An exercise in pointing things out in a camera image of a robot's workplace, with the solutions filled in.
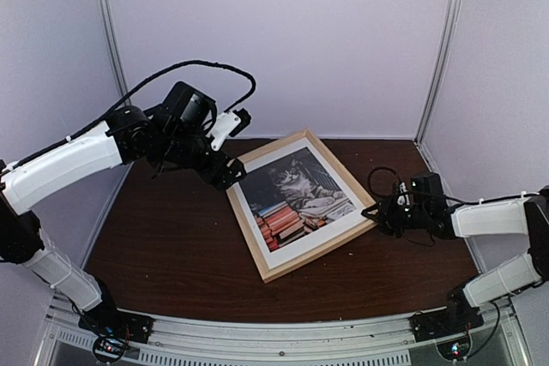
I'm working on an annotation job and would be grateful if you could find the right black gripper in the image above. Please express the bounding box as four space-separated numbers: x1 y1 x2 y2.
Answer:
363 194 430 238

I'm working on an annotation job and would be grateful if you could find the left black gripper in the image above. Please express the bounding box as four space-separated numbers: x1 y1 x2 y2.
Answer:
160 128 247 191

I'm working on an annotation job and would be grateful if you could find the white mat board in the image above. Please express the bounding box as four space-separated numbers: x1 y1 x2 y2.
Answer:
237 134 370 273

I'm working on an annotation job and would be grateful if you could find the cat photo print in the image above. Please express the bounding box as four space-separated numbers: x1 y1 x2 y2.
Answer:
239 146 357 254

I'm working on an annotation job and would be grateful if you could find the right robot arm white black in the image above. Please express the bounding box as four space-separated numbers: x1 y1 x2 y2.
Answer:
361 172 548 333

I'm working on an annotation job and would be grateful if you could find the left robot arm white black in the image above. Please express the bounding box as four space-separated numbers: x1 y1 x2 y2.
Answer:
1 81 250 335

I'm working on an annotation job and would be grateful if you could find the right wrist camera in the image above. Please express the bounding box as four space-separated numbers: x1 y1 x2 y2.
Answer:
393 181 412 207

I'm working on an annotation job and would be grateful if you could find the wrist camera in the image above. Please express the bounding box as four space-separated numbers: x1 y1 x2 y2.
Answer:
393 181 412 207
207 108 251 152

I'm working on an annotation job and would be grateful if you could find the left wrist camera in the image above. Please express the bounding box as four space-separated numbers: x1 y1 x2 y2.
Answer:
207 108 251 152

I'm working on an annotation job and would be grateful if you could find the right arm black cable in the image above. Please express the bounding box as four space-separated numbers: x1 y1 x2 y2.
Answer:
367 167 438 247

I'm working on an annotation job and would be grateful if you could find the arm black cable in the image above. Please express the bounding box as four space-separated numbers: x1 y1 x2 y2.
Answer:
72 58 257 140
367 167 438 247

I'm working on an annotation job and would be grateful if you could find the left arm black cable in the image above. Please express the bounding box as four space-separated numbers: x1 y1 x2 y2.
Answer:
72 58 257 140

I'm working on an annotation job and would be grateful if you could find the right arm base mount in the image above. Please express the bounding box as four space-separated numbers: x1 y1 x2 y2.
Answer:
409 309 484 342

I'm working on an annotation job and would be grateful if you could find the aluminium front rail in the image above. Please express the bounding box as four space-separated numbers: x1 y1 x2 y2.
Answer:
36 291 522 366

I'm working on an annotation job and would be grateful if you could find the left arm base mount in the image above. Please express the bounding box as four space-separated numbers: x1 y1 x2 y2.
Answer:
78 311 154 344

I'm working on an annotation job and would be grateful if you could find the left aluminium corner post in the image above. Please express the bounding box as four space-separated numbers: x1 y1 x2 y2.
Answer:
97 0 129 97

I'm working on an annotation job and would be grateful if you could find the aluminium corner post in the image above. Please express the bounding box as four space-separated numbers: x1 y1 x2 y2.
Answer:
97 0 129 97
414 0 462 146

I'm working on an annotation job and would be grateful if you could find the right aluminium corner post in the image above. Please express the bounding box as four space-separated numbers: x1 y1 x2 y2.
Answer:
414 0 462 146

